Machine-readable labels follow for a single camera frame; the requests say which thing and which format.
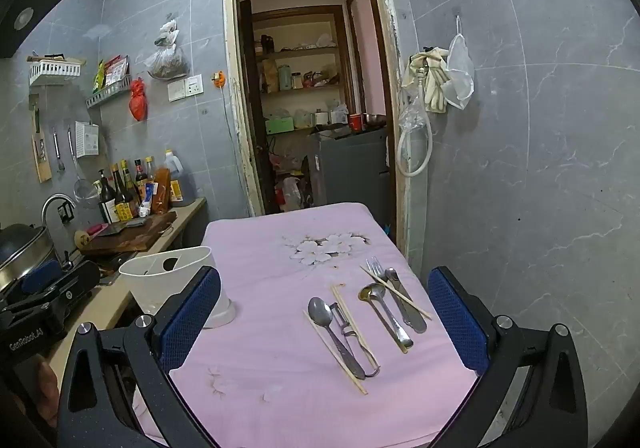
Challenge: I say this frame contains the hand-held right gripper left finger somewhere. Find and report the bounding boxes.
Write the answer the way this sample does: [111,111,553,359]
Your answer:
[56,266,223,448]

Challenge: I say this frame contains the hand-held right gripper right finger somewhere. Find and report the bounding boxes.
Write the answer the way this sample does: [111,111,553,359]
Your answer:
[427,266,590,448]

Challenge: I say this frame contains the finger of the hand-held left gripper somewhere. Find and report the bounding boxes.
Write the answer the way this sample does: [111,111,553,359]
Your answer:
[15,259,63,296]
[0,260,101,323]

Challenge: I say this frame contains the silver table knife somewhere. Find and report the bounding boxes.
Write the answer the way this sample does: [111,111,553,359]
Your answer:
[385,268,428,335]

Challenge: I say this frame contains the white plastic utensil holder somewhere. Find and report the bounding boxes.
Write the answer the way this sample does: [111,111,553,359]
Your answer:
[118,245,237,329]

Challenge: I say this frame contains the silver metal fork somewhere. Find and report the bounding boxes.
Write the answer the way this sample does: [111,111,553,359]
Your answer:
[365,257,415,350]

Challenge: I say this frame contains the metal peeler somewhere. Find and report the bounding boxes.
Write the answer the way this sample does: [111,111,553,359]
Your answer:
[330,302,382,379]

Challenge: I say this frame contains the silver metal spoon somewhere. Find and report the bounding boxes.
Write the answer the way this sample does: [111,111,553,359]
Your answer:
[307,297,367,380]

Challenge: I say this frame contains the person's left hand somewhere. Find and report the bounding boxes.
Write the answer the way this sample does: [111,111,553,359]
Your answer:
[27,355,61,416]

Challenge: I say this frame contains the metal wok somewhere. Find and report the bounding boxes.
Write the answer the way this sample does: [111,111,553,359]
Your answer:
[0,223,56,286]

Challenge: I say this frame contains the brown wooden cutting board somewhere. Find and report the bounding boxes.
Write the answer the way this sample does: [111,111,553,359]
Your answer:
[80,210,178,256]

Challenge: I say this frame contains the metal faucet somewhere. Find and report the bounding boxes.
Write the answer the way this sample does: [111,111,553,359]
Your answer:
[41,194,77,229]

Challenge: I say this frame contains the beige kitchen counter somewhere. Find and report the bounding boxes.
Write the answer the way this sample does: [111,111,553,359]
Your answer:
[47,198,208,379]

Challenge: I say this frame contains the brass spoon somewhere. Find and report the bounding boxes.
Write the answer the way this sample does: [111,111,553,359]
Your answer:
[357,282,410,355]

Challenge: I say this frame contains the hanging metal strainer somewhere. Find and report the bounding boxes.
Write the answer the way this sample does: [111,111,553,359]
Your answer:
[67,127,101,209]

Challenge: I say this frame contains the pink floral tablecloth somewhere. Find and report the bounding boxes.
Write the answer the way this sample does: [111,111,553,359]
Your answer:
[132,202,481,448]

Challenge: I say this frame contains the hanging wooden cutting board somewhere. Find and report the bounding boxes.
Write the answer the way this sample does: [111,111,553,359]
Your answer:
[27,95,53,183]

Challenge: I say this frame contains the orange brown packet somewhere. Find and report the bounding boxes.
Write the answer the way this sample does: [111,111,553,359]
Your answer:
[151,168,173,215]

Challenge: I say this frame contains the hanging metal utensil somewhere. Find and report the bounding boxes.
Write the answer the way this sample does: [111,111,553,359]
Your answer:
[52,128,67,173]

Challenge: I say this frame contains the grey fridge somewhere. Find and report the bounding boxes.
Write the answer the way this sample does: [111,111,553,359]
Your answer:
[307,127,391,213]

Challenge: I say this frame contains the red plastic bag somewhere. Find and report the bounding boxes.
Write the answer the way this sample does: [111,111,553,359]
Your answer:
[129,76,149,123]

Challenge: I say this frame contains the plastic bag of dried goods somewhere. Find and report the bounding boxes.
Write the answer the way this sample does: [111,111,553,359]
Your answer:
[144,20,191,81]

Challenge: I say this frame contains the beige rubber gloves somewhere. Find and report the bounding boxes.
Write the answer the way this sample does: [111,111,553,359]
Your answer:
[402,46,451,115]

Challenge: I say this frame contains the black range hood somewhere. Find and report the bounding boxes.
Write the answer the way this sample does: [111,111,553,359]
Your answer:
[0,0,81,59]

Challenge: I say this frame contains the wooden storage shelf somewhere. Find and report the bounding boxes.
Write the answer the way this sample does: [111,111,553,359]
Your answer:
[239,2,358,129]

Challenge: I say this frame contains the white wall box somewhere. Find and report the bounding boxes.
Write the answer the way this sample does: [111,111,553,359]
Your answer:
[75,121,101,159]

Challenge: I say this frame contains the white shower hose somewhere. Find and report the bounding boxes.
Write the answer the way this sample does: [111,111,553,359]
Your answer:
[396,68,435,177]

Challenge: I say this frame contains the metal wall shelf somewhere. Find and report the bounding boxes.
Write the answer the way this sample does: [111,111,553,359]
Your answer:
[85,75,132,109]

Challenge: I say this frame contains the white wall basket rack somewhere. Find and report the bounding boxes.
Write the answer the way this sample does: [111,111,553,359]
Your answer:
[27,55,83,87]

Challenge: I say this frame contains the white wall socket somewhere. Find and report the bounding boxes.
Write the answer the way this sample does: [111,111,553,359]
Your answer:
[167,74,204,102]

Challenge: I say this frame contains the worn door frame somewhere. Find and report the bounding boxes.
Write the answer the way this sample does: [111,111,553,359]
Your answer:
[222,0,413,269]

